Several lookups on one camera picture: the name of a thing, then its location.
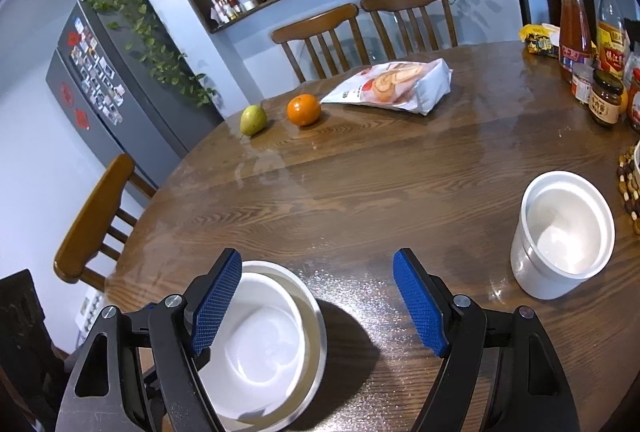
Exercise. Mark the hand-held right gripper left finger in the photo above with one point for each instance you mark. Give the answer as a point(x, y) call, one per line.
point(215, 307)

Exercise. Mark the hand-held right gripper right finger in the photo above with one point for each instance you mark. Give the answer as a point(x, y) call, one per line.
point(422, 307)

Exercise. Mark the plain white bowl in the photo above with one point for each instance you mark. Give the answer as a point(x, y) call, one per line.
point(260, 352)

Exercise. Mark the ribbed beige bowl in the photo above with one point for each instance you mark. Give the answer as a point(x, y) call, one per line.
point(316, 342)

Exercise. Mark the tall white ceramic pot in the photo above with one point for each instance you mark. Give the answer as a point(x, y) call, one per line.
point(555, 242)

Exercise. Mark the green pear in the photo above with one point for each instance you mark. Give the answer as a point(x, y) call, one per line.
point(253, 120)

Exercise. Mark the grey refrigerator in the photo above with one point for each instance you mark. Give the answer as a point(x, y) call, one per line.
point(150, 112)

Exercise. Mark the orange fruit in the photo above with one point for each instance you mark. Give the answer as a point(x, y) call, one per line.
point(303, 111)

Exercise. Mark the white snack bag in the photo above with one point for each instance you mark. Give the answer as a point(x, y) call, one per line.
point(400, 85)

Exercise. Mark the wooden bead trivet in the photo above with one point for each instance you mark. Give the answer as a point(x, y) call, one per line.
point(629, 192)

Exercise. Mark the cluster of fridge magnets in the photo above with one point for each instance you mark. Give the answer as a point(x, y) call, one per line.
point(97, 72)

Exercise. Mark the small glass jar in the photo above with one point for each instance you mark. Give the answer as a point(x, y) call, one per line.
point(581, 87)

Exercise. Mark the brown sauce jar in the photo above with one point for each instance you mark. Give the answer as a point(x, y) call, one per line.
point(606, 95)

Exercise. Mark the yellow snack packet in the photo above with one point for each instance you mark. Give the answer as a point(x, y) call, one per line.
point(539, 41)

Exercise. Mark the red label jar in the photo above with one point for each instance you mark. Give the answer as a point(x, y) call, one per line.
point(635, 102)

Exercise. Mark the red sauce bottle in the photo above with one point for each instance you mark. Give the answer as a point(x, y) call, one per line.
point(575, 32)

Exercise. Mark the yellow capped vinegar bottle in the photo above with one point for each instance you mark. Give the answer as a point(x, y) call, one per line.
point(611, 37)

